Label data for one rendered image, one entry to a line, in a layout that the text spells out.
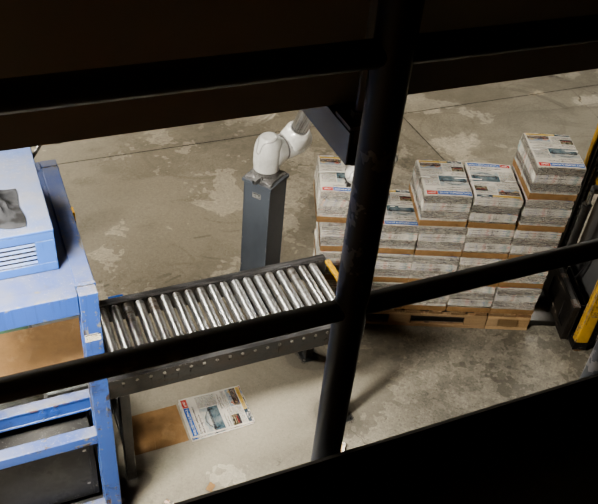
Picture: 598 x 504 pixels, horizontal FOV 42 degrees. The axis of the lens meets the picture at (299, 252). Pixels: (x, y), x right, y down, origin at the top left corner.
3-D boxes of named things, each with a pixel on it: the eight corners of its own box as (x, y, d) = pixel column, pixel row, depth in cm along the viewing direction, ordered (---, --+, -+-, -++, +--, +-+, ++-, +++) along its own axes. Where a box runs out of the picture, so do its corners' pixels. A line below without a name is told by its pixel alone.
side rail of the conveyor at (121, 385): (359, 329, 416) (362, 312, 409) (363, 336, 413) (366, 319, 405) (105, 392, 371) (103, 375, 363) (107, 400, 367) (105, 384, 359)
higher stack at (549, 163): (472, 289, 551) (520, 131, 469) (514, 291, 553) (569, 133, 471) (483, 329, 522) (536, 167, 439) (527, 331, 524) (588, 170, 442)
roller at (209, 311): (203, 290, 419) (203, 284, 416) (232, 352, 387) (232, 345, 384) (194, 292, 417) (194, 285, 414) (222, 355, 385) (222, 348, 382)
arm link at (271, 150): (246, 165, 459) (248, 133, 445) (270, 155, 469) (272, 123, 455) (265, 178, 451) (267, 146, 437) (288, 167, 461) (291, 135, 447)
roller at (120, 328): (118, 309, 404) (117, 302, 400) (140, 375, 371) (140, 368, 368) (108, 311, 402) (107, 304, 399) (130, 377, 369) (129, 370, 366)
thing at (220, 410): (238, 385, 467) (238, 384, 467) (255, 421, 448) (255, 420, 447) (178, 401, 455) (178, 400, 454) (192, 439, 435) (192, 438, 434)
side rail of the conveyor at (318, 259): (320, 269, 451) (322, 253, 444) (324, 275, 447) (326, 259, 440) (84, 320, 405) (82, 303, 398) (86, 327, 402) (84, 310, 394)
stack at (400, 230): (308, 282, 543) (319, 183, 490) (473, 289, 551) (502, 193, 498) (310, 322, 514) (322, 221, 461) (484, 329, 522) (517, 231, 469)
